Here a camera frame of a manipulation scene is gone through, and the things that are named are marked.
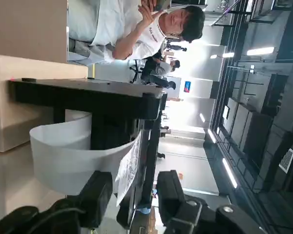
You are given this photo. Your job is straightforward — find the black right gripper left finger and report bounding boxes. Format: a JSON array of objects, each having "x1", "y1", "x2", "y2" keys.
[{"x1": 0, "y1": 170, "x2": 113, "y2": 234}]

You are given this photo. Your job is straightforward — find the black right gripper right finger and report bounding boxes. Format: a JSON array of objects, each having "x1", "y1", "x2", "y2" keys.
[{"x1": 157, "y1": 170, "x2": 267, "y2": 234}]

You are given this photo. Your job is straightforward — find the white QR code label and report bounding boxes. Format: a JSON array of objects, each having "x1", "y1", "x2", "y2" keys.
[{"x1": 114, "y1": 133, "x2": 143, "y2": 208}]

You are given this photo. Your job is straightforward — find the white label roll strip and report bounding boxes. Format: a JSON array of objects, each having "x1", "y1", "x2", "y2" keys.
[{"x1": 29, "y1": 112, "x2": 140, "y2": 195}]

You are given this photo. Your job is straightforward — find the black label dispenser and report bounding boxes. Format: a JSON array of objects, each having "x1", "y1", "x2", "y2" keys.
[{"x1": 8, "y1": 77, "x2": 168, "y2": 230}]

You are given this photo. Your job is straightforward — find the white air vent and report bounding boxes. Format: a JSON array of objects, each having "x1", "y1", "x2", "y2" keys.
[{"x1": 278, "y1": 148, "x2": 293, "y2": 174}]

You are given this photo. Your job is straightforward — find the person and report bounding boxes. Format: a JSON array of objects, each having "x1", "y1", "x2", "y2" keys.
[
  {"x1": 68, "y1": 0, "x2": 206, "y2": 65},
  {"x1": 141, "y1": 59, "x2": 181, "y2": 88},
  {"x1": 166, "y1": 42, "x2": 188, "y2": 52}
]

